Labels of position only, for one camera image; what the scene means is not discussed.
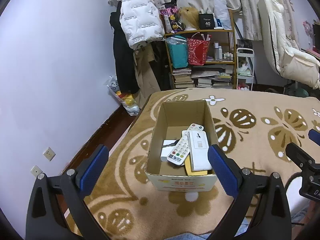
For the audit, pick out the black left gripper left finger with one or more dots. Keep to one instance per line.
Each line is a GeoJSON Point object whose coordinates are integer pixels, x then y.
{"type": "Point", "coordinates": [57, 209]}

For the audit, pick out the red bag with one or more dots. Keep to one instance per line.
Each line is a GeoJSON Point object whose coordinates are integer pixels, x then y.
{"type": "Point", "coordinates": [198, 46]}

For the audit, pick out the brown cardboard box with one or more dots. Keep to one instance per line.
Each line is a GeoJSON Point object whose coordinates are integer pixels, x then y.
{"type": "Point", "coordinates": [173, 118]}

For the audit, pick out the black box marked 40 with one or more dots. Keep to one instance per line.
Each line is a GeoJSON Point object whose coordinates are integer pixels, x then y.
{"type": "Point", "coordinates": [206, 21]}

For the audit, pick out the cream office chair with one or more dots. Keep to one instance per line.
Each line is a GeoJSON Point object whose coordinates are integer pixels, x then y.
{"type": "Point", "coordinates": [281, 52]}

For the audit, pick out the beige patterned carpet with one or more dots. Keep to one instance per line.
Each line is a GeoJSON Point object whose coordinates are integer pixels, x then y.
{"type": "Point", "coordinates": [252, 128]}

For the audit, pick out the beige hanging coat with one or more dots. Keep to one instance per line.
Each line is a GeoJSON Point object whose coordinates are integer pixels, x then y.
{"type": "Point", "coordinates": [145, 77]}

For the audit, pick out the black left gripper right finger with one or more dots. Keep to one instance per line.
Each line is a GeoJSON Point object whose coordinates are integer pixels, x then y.
{"type": "Point", "coordinates": [259, 209]}

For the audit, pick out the wall socket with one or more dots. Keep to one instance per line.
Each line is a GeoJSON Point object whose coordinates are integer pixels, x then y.
{"type": "Point", "coordinates": [35, 170]}
{"type": "Point", "coordinates": [49, 154]}

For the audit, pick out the upper wall socket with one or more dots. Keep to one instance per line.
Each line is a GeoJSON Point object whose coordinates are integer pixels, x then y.
{"type": "Point", "coordinates": [49, 154]}

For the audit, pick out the plastic snack bag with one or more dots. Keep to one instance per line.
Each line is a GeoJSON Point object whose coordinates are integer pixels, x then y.
{"type": "Point", "coordinates": [126, 99]}

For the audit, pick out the large white 120W charger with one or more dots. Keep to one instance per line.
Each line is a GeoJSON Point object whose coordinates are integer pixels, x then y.
{"type": "Point", "coordinates": [167, 147]}

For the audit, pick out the black hanging coat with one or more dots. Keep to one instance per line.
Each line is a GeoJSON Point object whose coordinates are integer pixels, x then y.
{"type": "Point", "coordinates": [123, 56]}

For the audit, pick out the white remote with coloured buttons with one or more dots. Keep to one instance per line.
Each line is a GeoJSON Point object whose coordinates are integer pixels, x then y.
{"type": "Point", "coordinates": [180, 152]}

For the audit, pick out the lower wall socket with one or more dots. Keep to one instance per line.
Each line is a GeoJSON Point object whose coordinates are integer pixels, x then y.
{"type": "Point", "coordinates": [35, 170]}

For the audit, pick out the white metal rack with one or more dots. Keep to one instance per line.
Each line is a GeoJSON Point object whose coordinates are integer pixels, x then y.
{"type": "Point", "coordinates": [245, 76]}

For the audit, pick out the white puffer jacket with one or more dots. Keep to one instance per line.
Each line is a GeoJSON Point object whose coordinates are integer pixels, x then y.
{"type": "Point", "coordinates": [140, 22]}

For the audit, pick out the small white round remote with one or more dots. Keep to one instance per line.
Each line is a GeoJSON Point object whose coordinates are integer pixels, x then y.
{"type": "Point", "coordinates": [195, 127]}

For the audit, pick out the teal bag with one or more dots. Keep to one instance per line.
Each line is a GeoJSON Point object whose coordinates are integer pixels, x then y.
{"type": "Point", "coordinates": [178, 51]}

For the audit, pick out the blonde wig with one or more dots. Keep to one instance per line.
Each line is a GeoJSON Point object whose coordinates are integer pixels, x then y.
{"type": "Point", "coordinates": [189, 17]}

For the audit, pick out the wooden bookshelf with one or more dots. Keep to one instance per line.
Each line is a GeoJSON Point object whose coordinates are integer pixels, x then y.
{"type": "Point", "coordinates": [221, 49]}

